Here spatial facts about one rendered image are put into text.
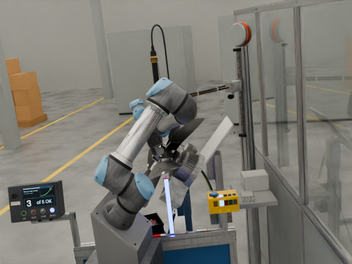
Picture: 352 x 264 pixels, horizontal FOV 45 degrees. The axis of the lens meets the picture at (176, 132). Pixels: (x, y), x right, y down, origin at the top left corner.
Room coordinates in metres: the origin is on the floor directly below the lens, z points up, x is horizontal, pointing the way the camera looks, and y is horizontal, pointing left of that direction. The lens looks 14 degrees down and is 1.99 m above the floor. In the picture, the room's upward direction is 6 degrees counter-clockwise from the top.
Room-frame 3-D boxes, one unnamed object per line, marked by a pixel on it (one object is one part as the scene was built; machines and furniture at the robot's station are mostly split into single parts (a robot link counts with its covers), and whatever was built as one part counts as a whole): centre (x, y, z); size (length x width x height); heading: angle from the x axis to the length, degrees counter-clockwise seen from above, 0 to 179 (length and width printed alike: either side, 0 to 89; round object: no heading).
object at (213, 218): (2.72, -0.25, 0.73); 0.15 x 0.09 x 0.22; 91
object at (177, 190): (2.45, 0.05, 0.98); 0.20 x 0.16 x 0.20; 91
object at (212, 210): (2.14, -0.21, 1.02); 0.16 x 0.10 x 0.11; 91
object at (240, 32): (2.91, -0.50, 1.88); 0.17 x 0.15 x 0.16; 1
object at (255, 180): (2.69, -0.50, 0.92); 0.17 x 0.16 x 0.11; 91
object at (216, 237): (2.13, 0.18, 0.82); 0.90 x 0.04 x 0.08; 91
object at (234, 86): (2.86, -0.43, 1.54); 0.10 x 0.07 x 0.08; 126
